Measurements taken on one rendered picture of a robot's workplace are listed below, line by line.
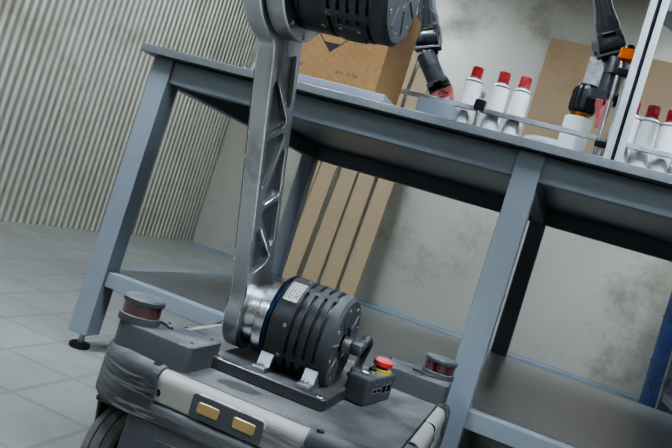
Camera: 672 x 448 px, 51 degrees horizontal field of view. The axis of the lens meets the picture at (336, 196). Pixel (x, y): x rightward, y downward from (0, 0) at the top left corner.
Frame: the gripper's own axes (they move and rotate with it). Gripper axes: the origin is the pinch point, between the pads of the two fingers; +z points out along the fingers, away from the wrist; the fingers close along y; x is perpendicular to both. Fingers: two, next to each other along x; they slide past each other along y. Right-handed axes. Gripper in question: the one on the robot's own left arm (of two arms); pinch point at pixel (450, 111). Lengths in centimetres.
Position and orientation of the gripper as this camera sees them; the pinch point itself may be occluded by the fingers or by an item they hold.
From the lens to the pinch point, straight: 211.1
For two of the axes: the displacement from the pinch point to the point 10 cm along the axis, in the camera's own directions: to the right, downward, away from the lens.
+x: -8.9, 3.9, 2.2
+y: 2.9, 1.2, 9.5
